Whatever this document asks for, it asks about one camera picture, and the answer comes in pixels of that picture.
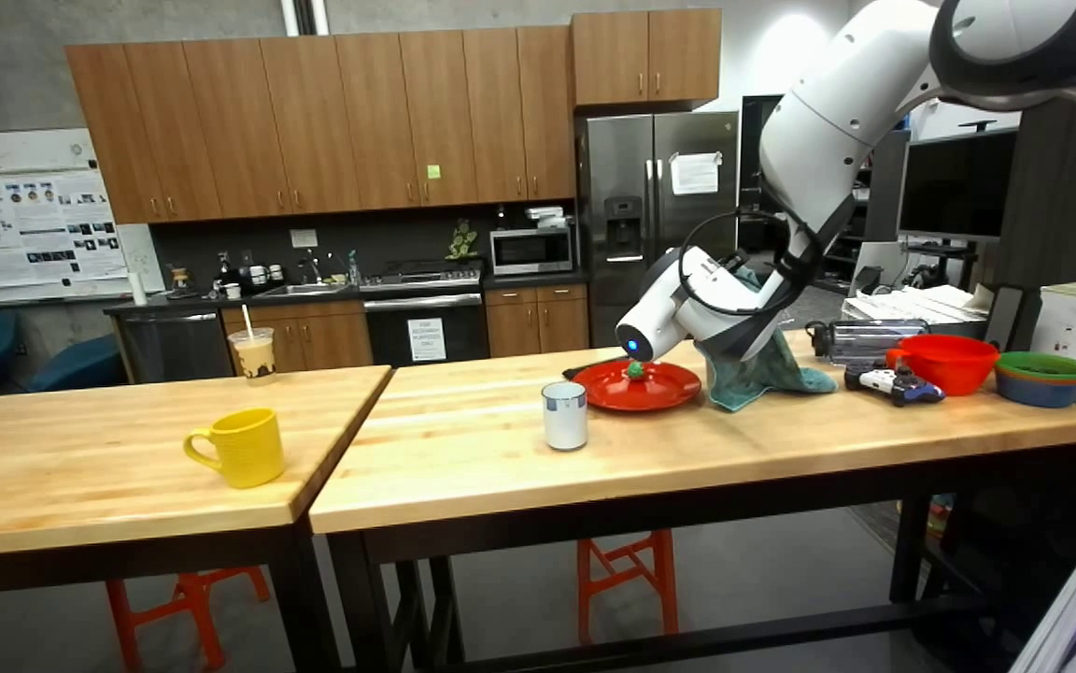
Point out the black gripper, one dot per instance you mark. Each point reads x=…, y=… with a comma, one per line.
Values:
x=749, y=344

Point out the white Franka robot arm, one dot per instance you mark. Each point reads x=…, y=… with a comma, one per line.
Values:
x=837, y=114

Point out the iced coffee cup with straw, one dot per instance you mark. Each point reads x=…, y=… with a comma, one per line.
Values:
x=251, y=354

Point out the red plate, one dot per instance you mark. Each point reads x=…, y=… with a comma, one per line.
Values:
x=652, y=393

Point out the small green fruit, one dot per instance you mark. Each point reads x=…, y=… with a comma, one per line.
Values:
x=637, y=372

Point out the stack of white papers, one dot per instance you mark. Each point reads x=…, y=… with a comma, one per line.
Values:
x=917, y=304

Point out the white paper on fridge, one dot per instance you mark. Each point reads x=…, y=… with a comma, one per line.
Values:
x=697, y=172

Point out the stainless steel fridge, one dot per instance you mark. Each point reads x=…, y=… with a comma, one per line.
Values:
x=624, y=210

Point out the small white can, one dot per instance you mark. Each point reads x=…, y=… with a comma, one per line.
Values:
x=566, y=418

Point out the red plastic bowl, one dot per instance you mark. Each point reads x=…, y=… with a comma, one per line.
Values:
x=947, y=365

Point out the brown base cabinet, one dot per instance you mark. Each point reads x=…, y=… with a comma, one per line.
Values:
x=541, y=321
x=319, y=334

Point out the silver microwave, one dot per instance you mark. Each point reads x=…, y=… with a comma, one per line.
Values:
x=533, y=247

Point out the white item on microwave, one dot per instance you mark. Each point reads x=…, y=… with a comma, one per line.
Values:
x=546, y=220

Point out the black speaker box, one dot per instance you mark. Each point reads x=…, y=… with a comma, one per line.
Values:
x=1007, y=321

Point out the orange stool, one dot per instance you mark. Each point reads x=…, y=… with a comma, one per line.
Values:
x=622, y=579
x=190, y=595

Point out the black monitor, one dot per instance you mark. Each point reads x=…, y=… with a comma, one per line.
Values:
x=954, y=187

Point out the green bowl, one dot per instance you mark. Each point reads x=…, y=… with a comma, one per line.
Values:
x=1045, y=377

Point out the green potted plant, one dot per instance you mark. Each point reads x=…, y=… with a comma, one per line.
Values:
x=465, y=243

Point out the brown cabinet above fridge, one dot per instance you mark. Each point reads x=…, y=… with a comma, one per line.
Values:
x=643, y=59

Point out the white paper on oven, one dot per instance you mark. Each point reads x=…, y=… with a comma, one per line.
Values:
x=428, y=339

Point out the green sticker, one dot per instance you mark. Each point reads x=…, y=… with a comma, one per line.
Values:
x=434, y=172

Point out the black oven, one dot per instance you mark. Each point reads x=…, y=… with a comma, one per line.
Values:
x=384, y=326

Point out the white panel with yellow clamp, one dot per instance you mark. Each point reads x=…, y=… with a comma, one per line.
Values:
x=1061, y=612

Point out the yellow mug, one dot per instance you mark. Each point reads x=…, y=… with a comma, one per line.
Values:
x=247, y=446

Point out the black dishwasher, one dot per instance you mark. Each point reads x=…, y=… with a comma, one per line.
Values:
x=169, y=344

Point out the blue lounge chair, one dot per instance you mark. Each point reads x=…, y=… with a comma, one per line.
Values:
x=65, y=362

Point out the white poster board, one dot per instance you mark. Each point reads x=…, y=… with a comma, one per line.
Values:
x=39, y=220

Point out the wooden table with black frame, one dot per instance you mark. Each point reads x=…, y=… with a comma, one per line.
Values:
x=689, y=474
x=90, y=489

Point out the brown wooden wall cabinets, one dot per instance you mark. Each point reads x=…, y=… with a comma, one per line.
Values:
x=317, y=125

